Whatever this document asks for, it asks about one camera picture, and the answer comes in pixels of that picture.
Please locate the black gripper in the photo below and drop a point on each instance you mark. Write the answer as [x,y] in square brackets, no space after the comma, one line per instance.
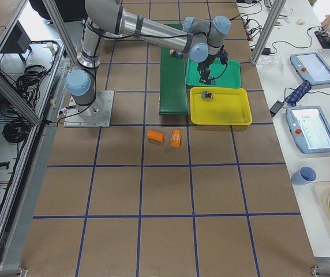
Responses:
[207,62]

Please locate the yellow push button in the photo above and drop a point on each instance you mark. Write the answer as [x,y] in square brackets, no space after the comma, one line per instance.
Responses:
[175,54]
[207,95]

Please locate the orange cylinder labelled 4680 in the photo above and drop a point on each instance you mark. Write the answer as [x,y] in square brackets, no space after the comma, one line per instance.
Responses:
[176,138]

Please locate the plain orange cylinder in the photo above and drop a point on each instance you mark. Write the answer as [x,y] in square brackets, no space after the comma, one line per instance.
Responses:
[155,135]

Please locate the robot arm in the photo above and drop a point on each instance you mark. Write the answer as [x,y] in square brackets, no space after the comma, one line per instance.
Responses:
[200,40]

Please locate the green tray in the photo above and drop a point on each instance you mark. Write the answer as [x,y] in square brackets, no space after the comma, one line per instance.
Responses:
[225,76]

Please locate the yellow tray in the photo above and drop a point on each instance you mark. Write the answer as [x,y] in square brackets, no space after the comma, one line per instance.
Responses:
[229,106]

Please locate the green conveyor belt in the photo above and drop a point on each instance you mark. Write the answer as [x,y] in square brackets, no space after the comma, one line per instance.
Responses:
[173,99]

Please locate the black power adapter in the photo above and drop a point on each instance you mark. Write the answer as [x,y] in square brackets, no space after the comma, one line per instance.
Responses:
[276,108]

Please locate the blue checkered cloth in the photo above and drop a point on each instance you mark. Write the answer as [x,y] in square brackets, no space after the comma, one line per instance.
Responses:
[298,93]

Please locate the teach pendant far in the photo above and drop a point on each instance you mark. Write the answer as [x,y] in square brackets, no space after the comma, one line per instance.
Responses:
[311,67]

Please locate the teach pendant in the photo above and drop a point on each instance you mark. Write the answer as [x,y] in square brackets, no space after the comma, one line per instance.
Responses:
[311,67]
[309,129]

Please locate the teach pendant near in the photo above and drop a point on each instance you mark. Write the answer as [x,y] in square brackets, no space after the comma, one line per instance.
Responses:
[309,129]

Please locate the blue cup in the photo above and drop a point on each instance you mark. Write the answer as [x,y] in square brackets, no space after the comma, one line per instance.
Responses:
[303,176]

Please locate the aluminium frame post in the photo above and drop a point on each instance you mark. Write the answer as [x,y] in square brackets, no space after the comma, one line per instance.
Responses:
[269,24]

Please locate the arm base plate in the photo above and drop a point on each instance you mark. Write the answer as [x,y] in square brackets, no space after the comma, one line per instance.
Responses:
[98,114]

